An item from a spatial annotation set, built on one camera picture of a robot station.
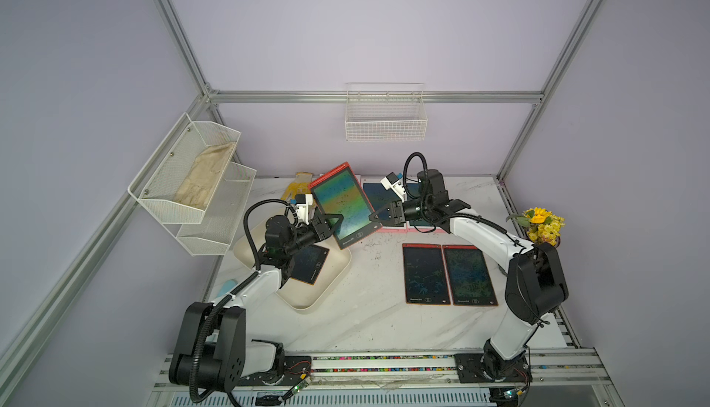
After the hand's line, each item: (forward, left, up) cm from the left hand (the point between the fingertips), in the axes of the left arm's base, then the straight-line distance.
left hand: (341, 221), depth 80 cm
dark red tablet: (+6, 0, +7) cm, 9 cm away
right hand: (-1, -9, +2) cm, 10 cm away
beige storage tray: (-13, +15, -23) cm, 30 cm away
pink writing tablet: (+4, -21, +10) cm, 23 cm away
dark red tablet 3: (-9, -27, -21) cm, 36 cm away
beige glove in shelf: (+8, +41, +9) cm, 42 cm away
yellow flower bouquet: (-3, -56, +3) cm, 56 cm away
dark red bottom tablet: (-8, -42, -21) cm, 48 cm away
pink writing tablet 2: (-4, -24, +3) cm, 24 cm away
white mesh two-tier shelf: (+3, +45, -10) cm, 46 cm away
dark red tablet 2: (-3, +12, -20) cm, 24 cm away
